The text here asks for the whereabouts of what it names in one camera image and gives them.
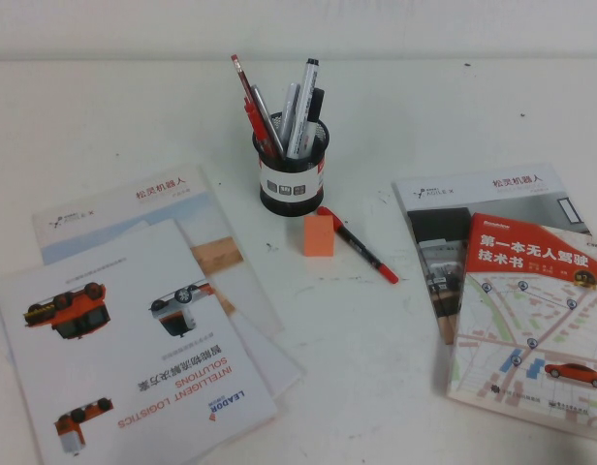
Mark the white marker black cap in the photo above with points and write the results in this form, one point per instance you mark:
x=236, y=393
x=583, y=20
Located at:
x=305, y=92

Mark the black mesh pen holder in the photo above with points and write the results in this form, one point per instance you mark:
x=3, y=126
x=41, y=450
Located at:
x=289, y=203

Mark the red gel pen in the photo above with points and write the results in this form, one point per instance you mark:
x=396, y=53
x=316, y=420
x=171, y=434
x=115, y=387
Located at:
x=257, y=128

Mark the grey marker pen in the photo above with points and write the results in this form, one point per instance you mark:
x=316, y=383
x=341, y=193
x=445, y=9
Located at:
x=290, y=106

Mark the silver metal pen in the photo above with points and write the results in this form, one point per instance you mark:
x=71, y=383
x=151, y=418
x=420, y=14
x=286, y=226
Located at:
x=262, y=109

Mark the orange rectangular block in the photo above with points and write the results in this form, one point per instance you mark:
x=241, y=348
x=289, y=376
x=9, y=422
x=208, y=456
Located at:
x=320, y=237

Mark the black marker red caps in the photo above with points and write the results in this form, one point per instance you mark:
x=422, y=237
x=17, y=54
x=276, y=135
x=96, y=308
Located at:
x=361, y=249

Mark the black capped short marker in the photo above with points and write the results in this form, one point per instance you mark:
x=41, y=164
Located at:
x=318, y=104

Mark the red pencil with eraser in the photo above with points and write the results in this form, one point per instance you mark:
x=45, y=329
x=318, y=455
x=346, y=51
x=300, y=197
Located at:
x=240, y=77

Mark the AgileX brochure grey room cover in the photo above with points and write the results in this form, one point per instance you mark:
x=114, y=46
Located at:
x=473, y=194

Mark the AgileX brochure sky cover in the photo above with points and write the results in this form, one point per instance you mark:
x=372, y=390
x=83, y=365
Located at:
x=109, y=208

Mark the white Leador logistics brochure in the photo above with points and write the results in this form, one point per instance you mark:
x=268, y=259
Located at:
x=134, y=349

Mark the red book map cover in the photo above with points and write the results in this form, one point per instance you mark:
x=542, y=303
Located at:
x=512, y=339

